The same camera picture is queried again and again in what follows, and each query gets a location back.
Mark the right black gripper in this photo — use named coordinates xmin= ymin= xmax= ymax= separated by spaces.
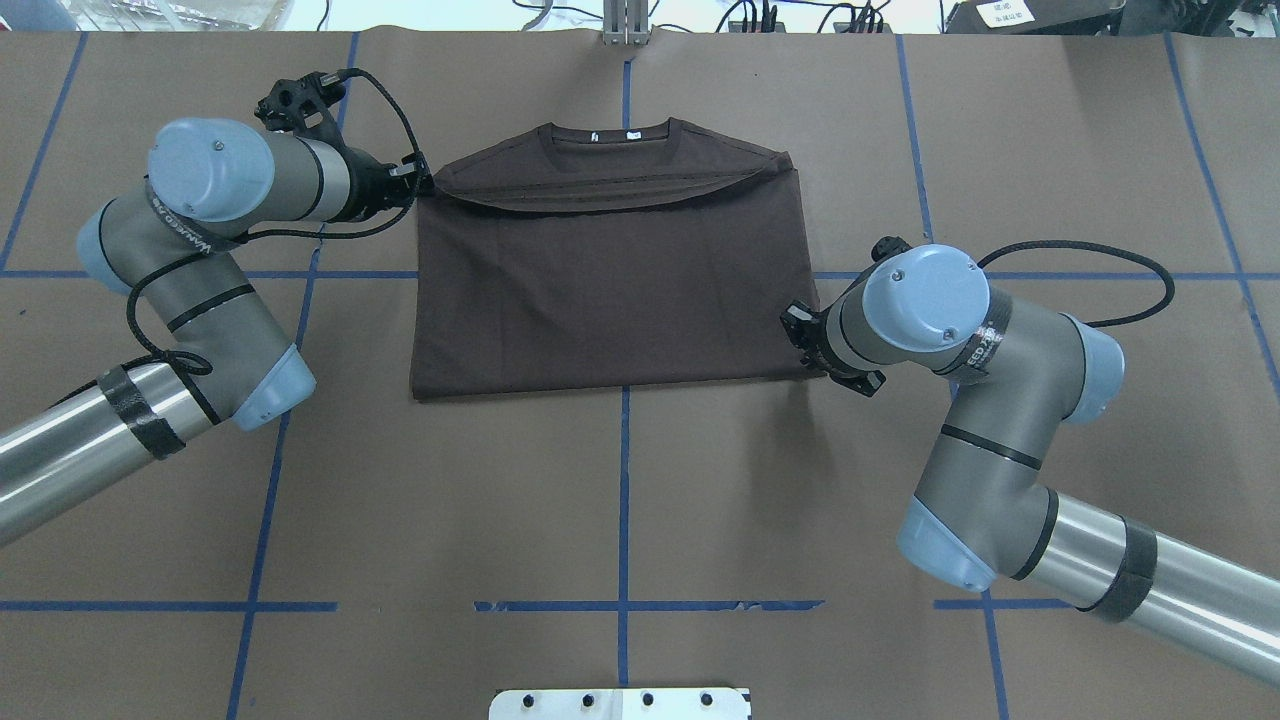
xmin=780 ymin=301 xmax=886 ymax=397

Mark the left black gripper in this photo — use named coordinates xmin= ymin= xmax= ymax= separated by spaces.
xmin=346 ymin=150 xmax=435 ymax=222

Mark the dark brown t-shirt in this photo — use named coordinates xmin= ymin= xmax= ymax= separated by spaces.
xmin=410 ymin=118 xmax=817 ymax=404

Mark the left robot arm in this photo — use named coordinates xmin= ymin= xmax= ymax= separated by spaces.
xmin=3 ymin=117 xmax=429 ymax=544

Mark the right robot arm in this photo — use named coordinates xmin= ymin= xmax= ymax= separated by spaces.
xmin=780 ymin=236 xmax=1277 ymax=685

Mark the blue tape line left lengthwise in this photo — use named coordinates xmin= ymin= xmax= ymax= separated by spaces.
xmin=225 ymin=31 xmax=360 ymax=719

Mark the blue tape line lengthwise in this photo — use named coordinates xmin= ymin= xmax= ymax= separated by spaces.
xmin=225 ymin=31 xmax=360 ymax=719
xmin=893 ymin=35 xmax=1010 ymax=719

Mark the blue tape centre short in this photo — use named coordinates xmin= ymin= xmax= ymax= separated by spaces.
xmin=616 ymin=58 xmax=634 ymax=689

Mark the blue tape line right lengthwise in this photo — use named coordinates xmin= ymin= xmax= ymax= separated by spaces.
xmin=893 ymin=35 xmax=1010 ymax=719

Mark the brown paper table cover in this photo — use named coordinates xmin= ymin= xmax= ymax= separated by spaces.
xmin=3 ymin=27 xmax=1277 ymax=719

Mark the white mounting plate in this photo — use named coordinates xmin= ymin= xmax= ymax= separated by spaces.
xmin=488 ymin=687 xmax=754 ymax=719

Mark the blue tape line near crosswise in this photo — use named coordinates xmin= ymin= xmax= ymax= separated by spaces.
xmin=1 ymin=598 xmax=1070 ymax=614

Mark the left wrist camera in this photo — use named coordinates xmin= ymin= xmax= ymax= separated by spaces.
xmin=253 ymin=70 xmax=346 ymax=140

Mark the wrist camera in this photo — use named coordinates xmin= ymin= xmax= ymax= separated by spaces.
xmin=870 ymin=236 xmax=913 ymax=266
xmin=253 ymin=70 xmax=346 ymax=140

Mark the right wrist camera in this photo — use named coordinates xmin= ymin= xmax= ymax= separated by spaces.
xmin=870 ymin=236 xmax=913 ymax=266

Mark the aluminium frame post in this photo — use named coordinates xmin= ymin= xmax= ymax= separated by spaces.
xmin=602 ymin=0 xmax=655 ymax=47

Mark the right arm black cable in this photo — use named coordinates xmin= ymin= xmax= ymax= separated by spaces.
xmin=978 ymin=240 xmax=1178 ymax=329

